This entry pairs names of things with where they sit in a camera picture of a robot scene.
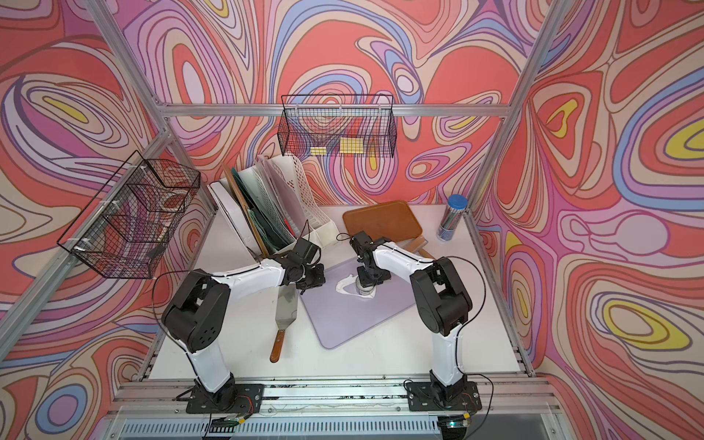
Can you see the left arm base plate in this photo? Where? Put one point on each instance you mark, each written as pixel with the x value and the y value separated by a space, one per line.
pixel 233 398

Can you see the metal scraper wooden handle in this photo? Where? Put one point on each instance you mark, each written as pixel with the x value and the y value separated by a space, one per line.
pixel 286 314

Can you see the purple cutting board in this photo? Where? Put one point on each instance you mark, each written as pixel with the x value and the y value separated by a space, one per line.
pixel 337 318

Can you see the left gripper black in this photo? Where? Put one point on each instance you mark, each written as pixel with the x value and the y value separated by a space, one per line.
pixel 320 280

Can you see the wooden dough roller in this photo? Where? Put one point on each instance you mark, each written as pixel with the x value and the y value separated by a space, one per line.
pixel 417 246

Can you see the dark green cutting board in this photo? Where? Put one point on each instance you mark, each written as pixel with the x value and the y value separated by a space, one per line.
pixel 262 210

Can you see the white board rack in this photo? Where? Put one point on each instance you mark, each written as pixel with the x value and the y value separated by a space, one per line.
pixel 322 237

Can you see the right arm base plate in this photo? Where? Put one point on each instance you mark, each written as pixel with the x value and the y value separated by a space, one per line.
pixel 434 397

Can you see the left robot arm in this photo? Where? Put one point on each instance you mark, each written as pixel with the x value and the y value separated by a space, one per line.
pixel 195 316

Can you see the black wire basket back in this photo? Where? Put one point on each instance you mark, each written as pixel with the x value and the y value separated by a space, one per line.
pixel 338 124

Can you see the blue lid clear canister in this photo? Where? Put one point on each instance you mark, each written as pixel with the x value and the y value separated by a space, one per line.
pixel 454 211

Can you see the brown wooden board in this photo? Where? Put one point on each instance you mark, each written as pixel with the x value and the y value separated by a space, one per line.
pixel 264 252

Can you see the dough scrap strip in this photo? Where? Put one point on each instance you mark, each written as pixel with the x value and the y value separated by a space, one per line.
pixel 347 287

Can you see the white dough piece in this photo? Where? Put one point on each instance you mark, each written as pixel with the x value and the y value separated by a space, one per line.
pixel 366 292

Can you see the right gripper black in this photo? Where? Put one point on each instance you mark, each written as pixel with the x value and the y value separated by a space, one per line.
pixel 366 281

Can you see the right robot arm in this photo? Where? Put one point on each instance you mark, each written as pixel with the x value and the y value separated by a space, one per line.
pixel 441 299

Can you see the brown wooden tray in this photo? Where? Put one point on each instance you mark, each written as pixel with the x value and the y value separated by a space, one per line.
pixel 392 220

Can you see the black wire basket left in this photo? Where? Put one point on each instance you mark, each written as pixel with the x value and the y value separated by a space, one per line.
pixel 127 226

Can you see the black wire basket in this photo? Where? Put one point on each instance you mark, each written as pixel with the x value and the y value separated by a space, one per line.
pixel 338 124
pixel 127 226

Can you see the white thick cutting board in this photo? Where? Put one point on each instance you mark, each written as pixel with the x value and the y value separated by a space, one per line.
pixel 228 204

